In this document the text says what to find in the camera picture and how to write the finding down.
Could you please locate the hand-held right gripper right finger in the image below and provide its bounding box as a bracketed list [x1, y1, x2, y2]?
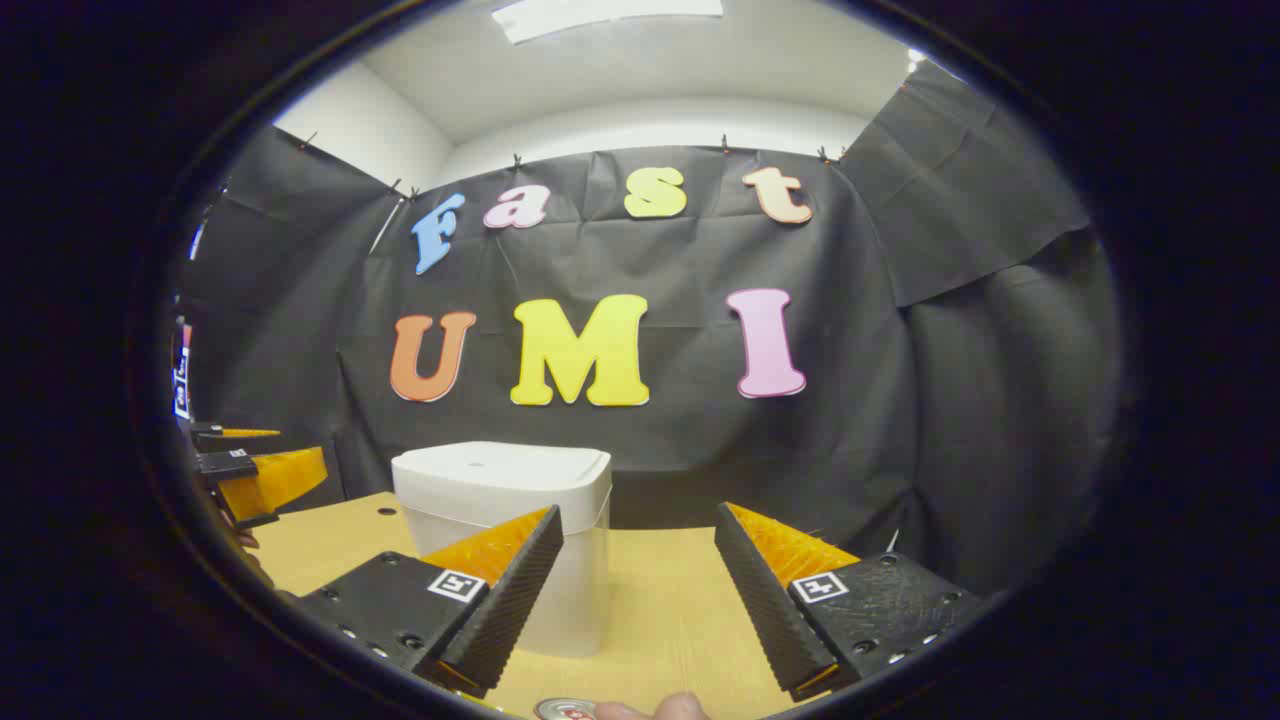
[714, 502, 986, 701]

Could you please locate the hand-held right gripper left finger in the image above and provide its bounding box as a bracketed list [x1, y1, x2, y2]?
[297, 505, 564, 699]

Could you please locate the white desktop garbage bin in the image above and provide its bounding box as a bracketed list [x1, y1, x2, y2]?
[391, 441, 613, 659]

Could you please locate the wooden desktop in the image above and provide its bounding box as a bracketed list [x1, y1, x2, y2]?
[248, 490, 801, 720]

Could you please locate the computer monitor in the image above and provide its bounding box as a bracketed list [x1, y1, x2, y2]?
[172, 318, 193, 421]

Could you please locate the long ceiling light panel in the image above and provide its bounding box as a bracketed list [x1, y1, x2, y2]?
[492, 0, 723, 45]

